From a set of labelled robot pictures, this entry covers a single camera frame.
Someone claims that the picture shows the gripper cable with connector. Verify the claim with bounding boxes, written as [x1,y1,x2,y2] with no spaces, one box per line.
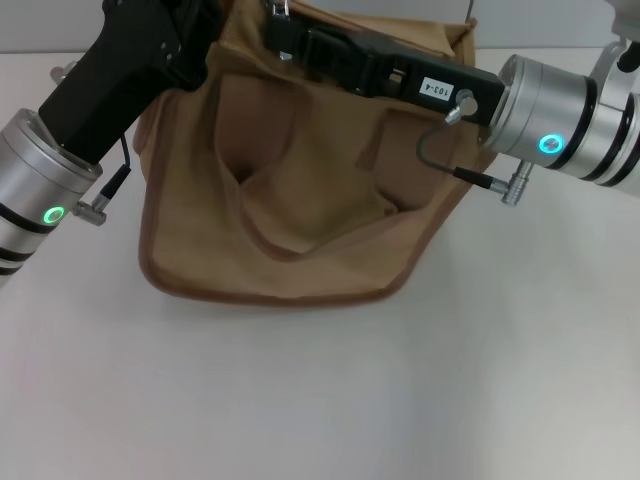
[52,62,134,227]
[417,87,534,206]

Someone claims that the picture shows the khaki canvas food bag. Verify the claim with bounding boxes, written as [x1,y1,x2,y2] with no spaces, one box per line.
[137,0,496,304]

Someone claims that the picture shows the silver metal zipper pull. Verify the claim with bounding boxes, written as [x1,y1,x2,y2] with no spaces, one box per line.
[267,0,295,22]

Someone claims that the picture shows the left gripper cable with connector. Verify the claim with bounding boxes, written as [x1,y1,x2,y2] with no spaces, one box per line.
[52,62,134,227]

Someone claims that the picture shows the right gripper cable with connector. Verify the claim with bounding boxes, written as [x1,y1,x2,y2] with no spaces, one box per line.
[417,87,534,206]

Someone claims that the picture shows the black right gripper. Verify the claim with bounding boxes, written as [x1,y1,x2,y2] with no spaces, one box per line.
[263,16,510,127]

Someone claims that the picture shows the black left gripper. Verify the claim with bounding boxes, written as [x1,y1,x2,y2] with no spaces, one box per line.
[37,0,236,165]

